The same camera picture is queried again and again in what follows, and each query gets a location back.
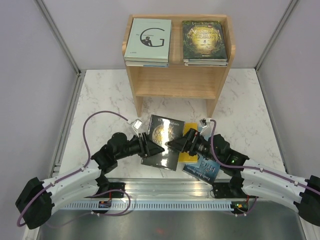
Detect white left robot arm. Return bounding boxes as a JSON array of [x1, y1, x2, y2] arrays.
[[15, 132, 165, 230]]

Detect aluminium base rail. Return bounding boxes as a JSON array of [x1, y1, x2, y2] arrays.
[[34, 178, 308, 201]]

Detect green Alice Wonderland book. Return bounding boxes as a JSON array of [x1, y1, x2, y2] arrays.
[[182, 20, 228, 62]]

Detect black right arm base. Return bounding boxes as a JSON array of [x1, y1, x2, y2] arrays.
[[212, 182, 247, 199]]

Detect yellow paperback book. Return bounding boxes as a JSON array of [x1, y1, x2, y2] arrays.
[[178, 122, 198, 163]]

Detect white slotted cable duct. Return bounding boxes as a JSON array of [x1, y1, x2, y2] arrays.
[[62, 200, 242, 211]]

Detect black Moon and Sixpence book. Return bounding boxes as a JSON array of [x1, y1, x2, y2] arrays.
[[141, 114, 185, 171]]

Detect blue 20000 Leagues book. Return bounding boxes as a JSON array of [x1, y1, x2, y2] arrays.
[[125, 61, 169, 68]]

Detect light blue paperback book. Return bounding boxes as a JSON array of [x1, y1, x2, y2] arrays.
[[197, 125, 212, 141]]

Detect right aluminium frame post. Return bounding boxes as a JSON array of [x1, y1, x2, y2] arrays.
[[254, 0, 300, 72]]

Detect aluminium frame post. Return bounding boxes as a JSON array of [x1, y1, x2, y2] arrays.
[[34, 0, 82, 77], [254, 0, 300, 72]]

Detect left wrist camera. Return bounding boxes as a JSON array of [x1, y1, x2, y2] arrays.
[[127, 118, 143, 136]]

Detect purple Robinson Crusoe book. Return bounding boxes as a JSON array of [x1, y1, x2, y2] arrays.
[[184, 60, 228, 67]]

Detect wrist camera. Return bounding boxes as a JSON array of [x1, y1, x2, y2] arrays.
[[199, 117, 213, 128], [127, 118, 143, 136]]

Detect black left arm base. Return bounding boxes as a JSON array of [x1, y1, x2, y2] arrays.
[[98, 182, 126, 201]]

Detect pale green Gatsby book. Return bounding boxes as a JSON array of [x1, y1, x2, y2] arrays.
[[124, 18, 172, 64]]

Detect dark Wuthering Heights book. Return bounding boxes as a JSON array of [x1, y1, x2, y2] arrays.
[[182, 156, 220, 186]]

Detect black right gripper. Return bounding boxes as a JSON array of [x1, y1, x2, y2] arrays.
[[167, 128, 222, 164]]

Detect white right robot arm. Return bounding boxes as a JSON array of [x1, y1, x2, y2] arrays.
[[167, 128, 320, 226]]

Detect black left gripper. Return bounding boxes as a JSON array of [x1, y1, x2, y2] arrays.
[[115, 132, 165, 160]]

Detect left aluminium frame post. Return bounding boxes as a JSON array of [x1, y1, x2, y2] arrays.
[[34, 0, 82, 77]]

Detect wooden two-tier shelf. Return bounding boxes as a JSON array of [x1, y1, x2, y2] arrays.
[[122, 14, 236, 117]]

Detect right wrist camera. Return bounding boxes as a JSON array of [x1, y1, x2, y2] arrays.
[[199, 117, 213, 128]]

